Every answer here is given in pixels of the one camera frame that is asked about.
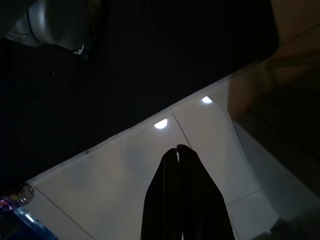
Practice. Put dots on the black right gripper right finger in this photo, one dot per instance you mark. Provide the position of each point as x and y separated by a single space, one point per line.
200 205

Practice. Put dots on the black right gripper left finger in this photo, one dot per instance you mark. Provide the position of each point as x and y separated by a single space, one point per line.
162 200

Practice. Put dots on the black floor mat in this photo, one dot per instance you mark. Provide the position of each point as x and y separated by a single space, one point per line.
100 87

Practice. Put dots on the round shiny metal disc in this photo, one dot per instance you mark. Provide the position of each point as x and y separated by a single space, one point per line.
27 194

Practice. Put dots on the silver right robot leg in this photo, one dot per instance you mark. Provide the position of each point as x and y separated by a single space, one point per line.
50 22

